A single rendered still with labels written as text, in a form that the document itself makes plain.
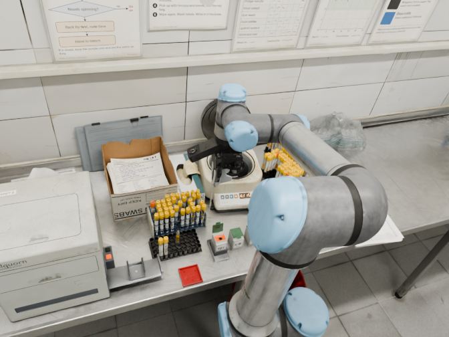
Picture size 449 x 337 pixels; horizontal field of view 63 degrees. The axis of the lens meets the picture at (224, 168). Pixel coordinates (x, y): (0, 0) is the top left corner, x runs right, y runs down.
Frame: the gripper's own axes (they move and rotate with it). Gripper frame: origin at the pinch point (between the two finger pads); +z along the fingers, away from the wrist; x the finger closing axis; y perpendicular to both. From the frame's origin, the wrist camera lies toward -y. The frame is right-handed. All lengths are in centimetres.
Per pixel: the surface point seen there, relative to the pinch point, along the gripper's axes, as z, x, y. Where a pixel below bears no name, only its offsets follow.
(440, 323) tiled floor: 113, -17, 144
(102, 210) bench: 25.8, 14.1, -38.0
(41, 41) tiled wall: -28, 40, -52
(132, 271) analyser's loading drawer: 21.8, -15.9, -27.1
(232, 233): 19.0, -6.7, 7.4
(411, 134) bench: 25, 53, 122
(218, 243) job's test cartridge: 18.7, -10.5, 1.6
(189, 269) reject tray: 25.6, -15.5, -8.6
